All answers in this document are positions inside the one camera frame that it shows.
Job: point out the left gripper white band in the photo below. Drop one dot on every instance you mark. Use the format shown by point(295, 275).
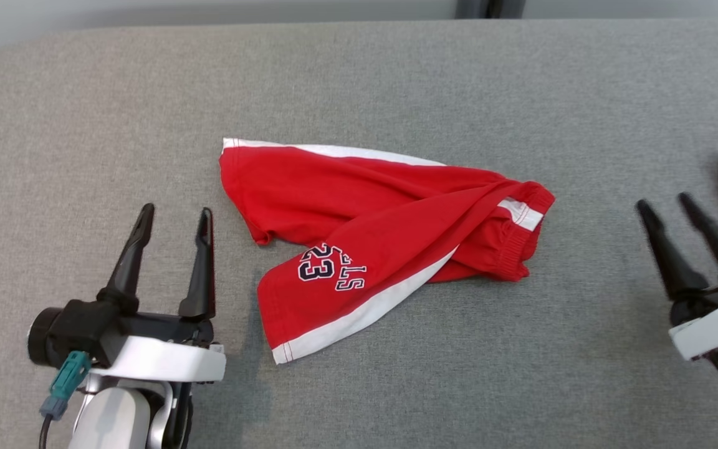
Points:
point(166, 362)

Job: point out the grey metal post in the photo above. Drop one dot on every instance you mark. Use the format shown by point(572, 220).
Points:
point(471, 7)

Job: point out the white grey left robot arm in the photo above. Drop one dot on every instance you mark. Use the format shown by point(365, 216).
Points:
point(110, 418)

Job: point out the red shorts white stripes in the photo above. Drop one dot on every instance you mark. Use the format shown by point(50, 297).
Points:
point(365, 206)

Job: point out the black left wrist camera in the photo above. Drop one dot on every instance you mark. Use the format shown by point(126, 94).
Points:
point(78, 330)

